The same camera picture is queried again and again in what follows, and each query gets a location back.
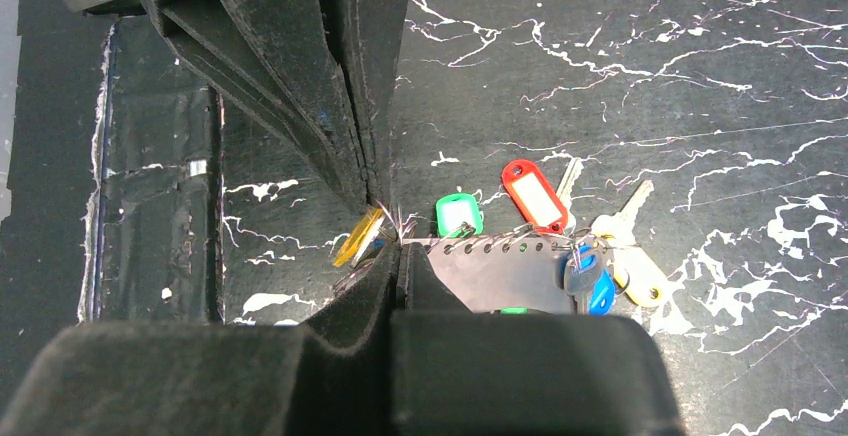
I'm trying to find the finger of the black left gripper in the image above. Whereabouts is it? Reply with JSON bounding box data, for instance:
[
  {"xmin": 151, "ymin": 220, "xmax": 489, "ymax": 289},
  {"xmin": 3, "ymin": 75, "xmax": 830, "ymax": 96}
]
[{"xmin": 320, "ymin": 0, "xmax": 408, "ymax": 204}]

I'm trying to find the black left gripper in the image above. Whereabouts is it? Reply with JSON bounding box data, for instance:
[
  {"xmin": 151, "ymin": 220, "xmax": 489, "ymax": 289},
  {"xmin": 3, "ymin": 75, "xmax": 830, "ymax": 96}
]
[{"xmin": 62, "ymin": 0, "xmax": 367, "ymax": 212}]

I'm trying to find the green tagged key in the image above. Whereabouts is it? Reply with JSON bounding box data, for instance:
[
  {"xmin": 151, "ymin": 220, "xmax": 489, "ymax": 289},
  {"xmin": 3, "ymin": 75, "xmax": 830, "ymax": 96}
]
[
  {"xmin": 435, "ymin": 193, "xmax": 483, "ymax": 238},
  {"xmin": 498, "ymin": 307, "xmax": 530, "ymax": 315}
]

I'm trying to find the white metal keyring plate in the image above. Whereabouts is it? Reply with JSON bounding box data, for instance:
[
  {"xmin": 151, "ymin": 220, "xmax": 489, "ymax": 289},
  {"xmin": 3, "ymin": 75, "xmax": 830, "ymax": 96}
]
[{"xmin": 405, "ymin": 233, "xmax": 575, "ymax": 314}]

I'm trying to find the blue tagged key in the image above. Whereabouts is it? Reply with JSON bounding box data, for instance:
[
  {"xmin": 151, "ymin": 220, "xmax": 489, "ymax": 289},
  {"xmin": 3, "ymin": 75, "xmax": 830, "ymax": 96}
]
[{"xmin": 563, "ymin": 244, "xmax": 616, "ymax": 316}]

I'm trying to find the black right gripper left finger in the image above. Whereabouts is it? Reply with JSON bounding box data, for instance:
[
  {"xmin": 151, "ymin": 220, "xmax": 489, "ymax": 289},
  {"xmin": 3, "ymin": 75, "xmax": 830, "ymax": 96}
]
[{"xmin": 1, "ymin": 245, "xmax": 401, "ymax": 435}]

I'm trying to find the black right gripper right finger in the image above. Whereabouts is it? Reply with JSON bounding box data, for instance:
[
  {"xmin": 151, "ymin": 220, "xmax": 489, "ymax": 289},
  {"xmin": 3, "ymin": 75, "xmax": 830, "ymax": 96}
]
[{"xmin": 390, "ymin": 243, "xmax": 683, "ymax": 435}]

